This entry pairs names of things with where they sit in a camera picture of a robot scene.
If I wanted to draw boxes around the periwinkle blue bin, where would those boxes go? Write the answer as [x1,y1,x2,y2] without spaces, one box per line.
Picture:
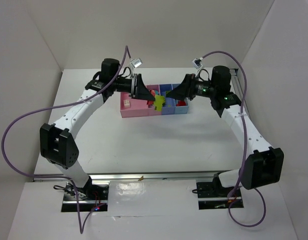
[159,84,176,115]

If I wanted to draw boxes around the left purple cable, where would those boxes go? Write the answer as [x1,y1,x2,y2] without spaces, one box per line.
[1,45,132,235]

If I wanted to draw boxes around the lime green lego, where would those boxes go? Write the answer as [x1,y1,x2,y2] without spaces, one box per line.
[153,94,166,112]

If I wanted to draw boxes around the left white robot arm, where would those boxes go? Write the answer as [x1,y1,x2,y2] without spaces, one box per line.
[39,58,155,196]

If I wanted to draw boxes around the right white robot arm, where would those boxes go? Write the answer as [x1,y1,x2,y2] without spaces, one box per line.
[166,65,285,190]

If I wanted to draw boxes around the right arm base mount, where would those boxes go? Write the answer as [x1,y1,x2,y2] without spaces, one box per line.
[192,181,244,210]

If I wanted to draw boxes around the large pink bin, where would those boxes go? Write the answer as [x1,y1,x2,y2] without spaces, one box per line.
[120,92,148,118]

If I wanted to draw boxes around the aluminium rail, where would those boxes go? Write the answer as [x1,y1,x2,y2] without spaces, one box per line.
[32,170,234,183]
[228,67,249,111]

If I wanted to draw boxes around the light blue bin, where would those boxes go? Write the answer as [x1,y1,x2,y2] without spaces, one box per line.
[175,100,189,115]

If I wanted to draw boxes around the aluminium rail right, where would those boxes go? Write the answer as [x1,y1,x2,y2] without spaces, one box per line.
[228,67,249,111]

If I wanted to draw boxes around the purple cable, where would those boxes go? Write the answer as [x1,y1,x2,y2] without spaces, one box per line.
[1,45,132,235]
[200,51,267,228]

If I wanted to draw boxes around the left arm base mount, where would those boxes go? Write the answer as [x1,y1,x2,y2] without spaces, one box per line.
[53,183,109,213]

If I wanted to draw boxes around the red curved lego top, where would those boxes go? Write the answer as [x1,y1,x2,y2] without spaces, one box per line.
[176,100,187,107]

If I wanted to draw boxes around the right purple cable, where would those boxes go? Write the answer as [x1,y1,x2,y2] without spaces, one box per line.
[200,51,267,228]

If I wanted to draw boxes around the small pink bin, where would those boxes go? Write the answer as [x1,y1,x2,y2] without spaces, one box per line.
[146,84,161,116]

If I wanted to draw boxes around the red curved lego brick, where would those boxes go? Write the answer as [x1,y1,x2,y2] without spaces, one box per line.
[147,89,156,106]

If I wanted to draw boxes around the aluminium rail front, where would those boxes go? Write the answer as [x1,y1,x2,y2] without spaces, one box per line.
[32,170,234,183]

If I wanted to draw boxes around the beige lego brick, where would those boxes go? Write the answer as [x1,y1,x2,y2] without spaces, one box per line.
[123,99,131,109]

